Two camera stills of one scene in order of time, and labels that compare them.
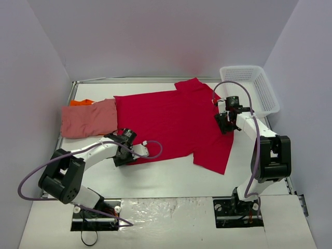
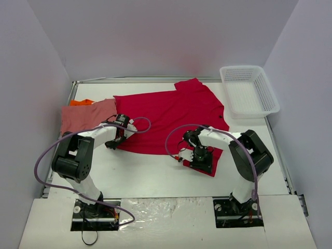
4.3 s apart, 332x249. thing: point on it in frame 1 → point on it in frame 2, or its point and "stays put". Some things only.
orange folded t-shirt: [85, 102] stays put
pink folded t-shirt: [97, 119] stays put
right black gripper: [223, 123] → [201, 163]
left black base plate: [85, 220] stays put
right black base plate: [231, 212] stays put
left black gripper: [124, 157] → [113, 143]
